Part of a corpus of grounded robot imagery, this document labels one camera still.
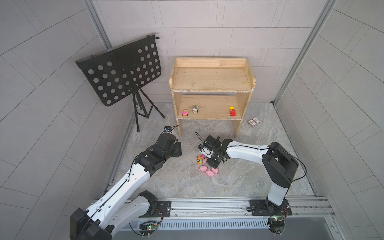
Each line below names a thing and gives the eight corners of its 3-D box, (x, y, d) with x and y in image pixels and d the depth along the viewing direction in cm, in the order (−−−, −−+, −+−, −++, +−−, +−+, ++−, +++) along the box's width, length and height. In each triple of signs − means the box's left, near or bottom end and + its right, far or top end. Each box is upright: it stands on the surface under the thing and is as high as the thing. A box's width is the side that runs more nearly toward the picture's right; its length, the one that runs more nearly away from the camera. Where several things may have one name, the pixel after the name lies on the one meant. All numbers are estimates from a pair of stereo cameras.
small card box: (252, 127, 105) (253, 126, 103) (247, 122, 108) (248, 120, 106) (260, 123, 107) (260, 121, 106) (254, 118, 110) (255, 116, 109)
